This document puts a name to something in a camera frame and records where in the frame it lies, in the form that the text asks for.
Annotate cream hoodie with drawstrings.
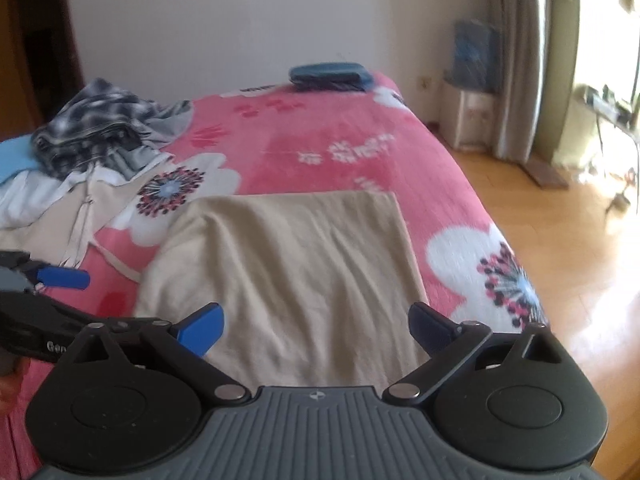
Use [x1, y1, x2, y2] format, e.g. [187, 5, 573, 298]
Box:
[0, 152, 174, 284]

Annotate person's left hand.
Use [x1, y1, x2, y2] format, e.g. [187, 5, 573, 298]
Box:
[0, 355, 32, 417]

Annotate white water dispenser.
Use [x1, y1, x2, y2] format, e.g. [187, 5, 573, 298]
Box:
[440, 77, 497, 154]

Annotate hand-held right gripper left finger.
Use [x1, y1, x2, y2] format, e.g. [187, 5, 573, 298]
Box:
[65, 302, 251, 405]

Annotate light blue cloth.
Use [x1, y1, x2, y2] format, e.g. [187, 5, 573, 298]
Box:
[0, 137, 42, 184]

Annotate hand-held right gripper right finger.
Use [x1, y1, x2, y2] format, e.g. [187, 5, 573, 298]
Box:
[382, 302, 567, 405]

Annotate pink floral blanket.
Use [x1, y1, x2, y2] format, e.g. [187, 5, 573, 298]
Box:
[0, 72, 552, 480]

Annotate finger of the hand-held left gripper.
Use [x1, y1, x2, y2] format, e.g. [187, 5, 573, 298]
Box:
[10, 254, 93, 292]
[47, 304, 174, 334]

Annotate dark wooden furniture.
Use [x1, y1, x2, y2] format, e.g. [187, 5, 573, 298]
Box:
[0, 0, 84, 139]

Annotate folding table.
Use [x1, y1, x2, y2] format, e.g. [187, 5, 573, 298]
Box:
[572, 82, 640, 212]

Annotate brown doormat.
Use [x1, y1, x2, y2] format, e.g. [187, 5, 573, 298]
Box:
[520, 152, 572, 191]

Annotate grey garment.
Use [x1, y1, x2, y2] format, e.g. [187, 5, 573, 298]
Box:
[107, 100, 194, 181]

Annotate white garment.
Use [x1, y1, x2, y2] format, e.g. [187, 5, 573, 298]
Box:
[0, 167, 122, 232]

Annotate beige curtain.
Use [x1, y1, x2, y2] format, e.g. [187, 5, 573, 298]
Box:
[487, 0, 582, 167]

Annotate khaki pants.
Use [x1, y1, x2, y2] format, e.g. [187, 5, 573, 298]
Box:
[135, 191, 432, 389]

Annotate folded blue jeans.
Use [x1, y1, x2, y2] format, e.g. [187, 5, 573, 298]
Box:
[289, 62, 376, 94]

